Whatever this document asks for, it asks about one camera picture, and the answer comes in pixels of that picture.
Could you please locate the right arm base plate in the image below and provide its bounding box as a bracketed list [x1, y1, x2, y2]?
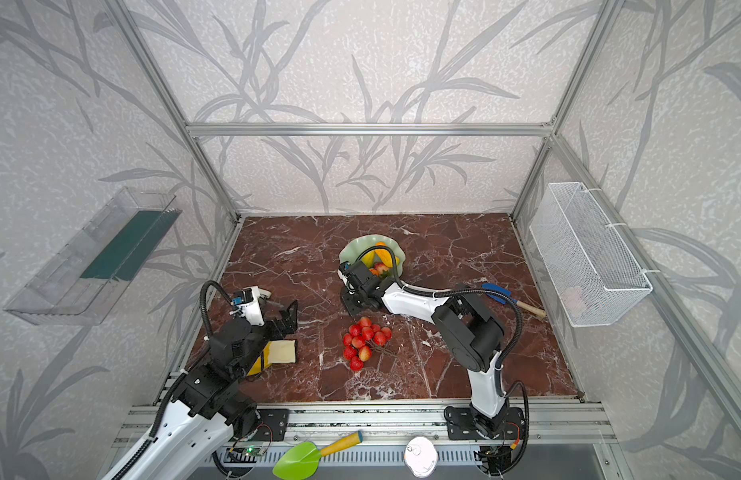
[443, 406, 526, 441]

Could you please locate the red peach with leaf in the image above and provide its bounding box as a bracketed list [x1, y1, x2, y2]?
[370, 262, 390, 278]

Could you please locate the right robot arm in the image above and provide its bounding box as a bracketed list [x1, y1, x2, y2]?
[338, 260, 523, 423]

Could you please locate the white wire basket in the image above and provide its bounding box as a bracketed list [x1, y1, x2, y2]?
[529, 182, 653, 328]

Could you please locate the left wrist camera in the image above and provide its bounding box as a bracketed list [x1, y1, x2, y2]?
[230, 286, 272, 326]

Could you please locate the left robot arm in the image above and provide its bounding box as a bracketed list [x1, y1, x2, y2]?
[104, 301, 298, 479]

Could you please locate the small green circuit board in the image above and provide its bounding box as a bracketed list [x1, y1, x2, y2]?
[226, 445, 268, 464]

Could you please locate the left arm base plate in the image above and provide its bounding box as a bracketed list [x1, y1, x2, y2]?
[234, 408, 290, 442]

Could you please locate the red fake grape bunch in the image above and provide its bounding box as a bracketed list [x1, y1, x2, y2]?
[342, 316, 395, 372]

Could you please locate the beige sponge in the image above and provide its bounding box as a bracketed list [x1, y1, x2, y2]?
[268, 340, 298, 365]

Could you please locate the green scalloped fruit bowl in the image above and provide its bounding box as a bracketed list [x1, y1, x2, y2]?
[338, 234, 406, 273]

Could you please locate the pink object in basket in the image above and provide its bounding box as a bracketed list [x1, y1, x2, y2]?
[561, 285, 588, 319]

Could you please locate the yellow cloth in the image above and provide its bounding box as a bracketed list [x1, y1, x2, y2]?
[246, 352, 270, 377]

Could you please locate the green trowel yellow handle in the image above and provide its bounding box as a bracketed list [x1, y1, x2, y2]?
[272, 431, 364, 480]

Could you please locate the yellow orange fake mango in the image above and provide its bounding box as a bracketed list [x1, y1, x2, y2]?
[362, 242, 393, 268]

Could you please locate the clear plastic wall tray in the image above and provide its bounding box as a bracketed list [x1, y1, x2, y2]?
[4, 187, 182, 326]

